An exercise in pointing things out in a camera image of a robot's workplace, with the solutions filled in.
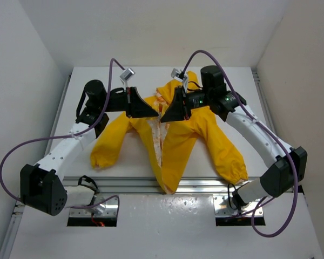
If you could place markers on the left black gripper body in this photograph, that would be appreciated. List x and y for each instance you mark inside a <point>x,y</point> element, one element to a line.
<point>117,102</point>

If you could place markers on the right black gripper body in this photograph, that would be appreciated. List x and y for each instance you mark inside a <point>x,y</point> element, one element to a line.
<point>197,100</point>

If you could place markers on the yellow hooded jacket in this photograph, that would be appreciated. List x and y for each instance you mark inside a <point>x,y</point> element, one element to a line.
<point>169,146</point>

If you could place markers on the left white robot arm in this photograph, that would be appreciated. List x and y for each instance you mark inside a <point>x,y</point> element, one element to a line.
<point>42,183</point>

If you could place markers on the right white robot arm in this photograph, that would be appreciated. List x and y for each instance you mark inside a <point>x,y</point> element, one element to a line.
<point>286,165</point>

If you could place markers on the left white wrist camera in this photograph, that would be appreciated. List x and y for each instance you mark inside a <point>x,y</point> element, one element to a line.
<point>126,75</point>

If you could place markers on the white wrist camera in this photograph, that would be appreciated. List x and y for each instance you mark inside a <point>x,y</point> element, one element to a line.
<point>180,76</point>
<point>126,75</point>

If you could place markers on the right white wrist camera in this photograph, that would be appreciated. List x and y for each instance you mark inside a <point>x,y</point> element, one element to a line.
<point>180,76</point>

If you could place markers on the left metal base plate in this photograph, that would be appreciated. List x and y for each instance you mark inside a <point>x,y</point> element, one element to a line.
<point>107,208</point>

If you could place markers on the metal base plate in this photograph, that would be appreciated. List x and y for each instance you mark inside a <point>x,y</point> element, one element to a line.
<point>222,208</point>
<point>107,208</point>

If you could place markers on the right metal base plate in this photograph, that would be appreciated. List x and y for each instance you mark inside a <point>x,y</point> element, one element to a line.
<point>222,208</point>

